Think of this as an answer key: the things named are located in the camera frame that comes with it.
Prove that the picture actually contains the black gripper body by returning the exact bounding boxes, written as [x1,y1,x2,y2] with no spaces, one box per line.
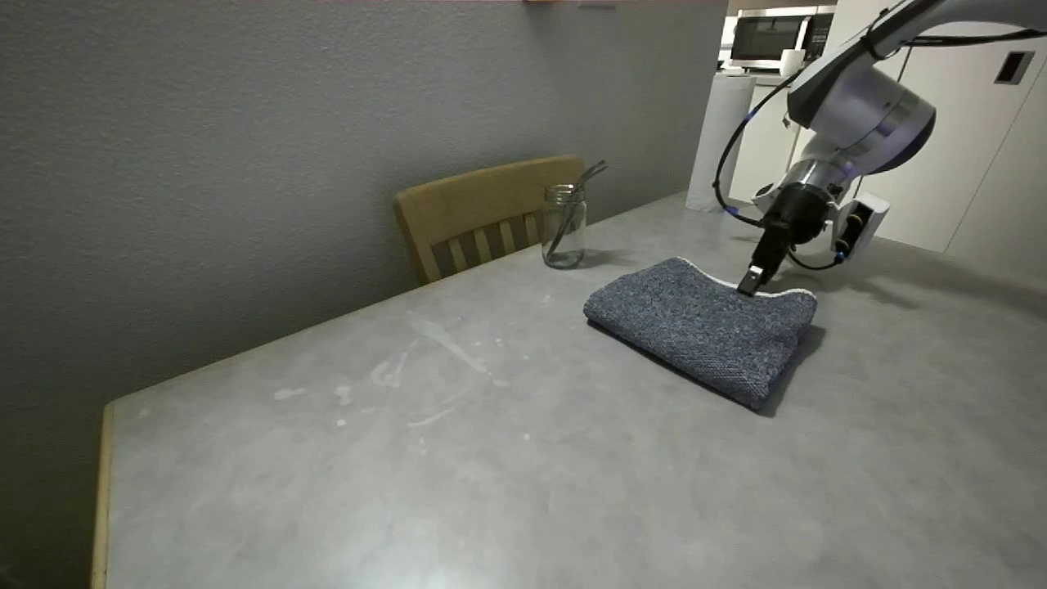
[763,182,831,253]

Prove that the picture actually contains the grey towel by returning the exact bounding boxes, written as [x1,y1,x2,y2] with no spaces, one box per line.
[582,257,818,412]

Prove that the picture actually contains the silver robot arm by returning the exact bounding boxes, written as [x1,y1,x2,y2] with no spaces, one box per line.
[739,0,1047,295]

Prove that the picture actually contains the white microwave oven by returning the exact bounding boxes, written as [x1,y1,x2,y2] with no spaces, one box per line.
[717,6,833,71]

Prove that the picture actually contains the glass jar with straw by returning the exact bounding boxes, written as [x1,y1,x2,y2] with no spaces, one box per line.
[540,160,604,267]

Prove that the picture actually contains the wooden chair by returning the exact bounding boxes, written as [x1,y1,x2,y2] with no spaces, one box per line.
[397,154,582,282]

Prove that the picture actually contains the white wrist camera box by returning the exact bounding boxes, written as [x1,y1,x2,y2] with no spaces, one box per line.
[831,196,890,266]

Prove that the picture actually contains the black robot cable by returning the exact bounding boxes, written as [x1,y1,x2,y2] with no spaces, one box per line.
[709,28,877,274]

